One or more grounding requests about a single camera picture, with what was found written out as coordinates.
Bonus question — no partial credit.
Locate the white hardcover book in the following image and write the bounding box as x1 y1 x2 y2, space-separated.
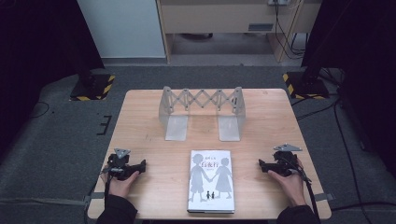
186 149 236 215

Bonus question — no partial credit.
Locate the thin black floor cable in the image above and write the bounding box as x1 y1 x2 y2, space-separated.
28 100 50 119

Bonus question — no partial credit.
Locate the long black floor cable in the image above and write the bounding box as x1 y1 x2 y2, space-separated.
330 98 396 213

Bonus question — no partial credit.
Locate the person's left hand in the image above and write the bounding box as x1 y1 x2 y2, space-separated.
99 170 141 200

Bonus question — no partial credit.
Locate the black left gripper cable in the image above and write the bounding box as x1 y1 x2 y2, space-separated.
104 178 112 201

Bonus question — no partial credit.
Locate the black yellow striped stand base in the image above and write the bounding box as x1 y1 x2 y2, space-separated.
281 71 331 101
69 72 117 103

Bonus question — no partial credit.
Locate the person's right hand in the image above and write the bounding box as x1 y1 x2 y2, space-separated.
267 158 308 208

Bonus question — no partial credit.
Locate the black hanging cable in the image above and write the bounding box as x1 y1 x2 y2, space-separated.
273 0 307 61

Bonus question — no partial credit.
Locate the black curtain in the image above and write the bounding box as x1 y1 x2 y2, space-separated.
0 0 106 160
300 0 396 180

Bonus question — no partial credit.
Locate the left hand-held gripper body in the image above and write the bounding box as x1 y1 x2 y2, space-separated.
106 147 140 182

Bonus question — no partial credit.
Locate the grey expandable metal book rack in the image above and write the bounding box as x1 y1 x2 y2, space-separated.
157 85 248 143

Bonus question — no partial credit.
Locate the white panel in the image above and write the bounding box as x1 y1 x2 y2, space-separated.
76 0 167 60

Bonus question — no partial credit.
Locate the beige wooden cabinet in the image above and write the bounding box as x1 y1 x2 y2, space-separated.
155 0 322 64

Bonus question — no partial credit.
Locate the grey strap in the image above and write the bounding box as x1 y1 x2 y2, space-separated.
82 191 106 207
313 192 335 203

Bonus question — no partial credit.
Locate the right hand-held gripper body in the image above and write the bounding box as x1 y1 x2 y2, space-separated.
272 143 304 178

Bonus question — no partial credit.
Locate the short black floor cable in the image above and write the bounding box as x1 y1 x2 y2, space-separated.
290 96 340 121

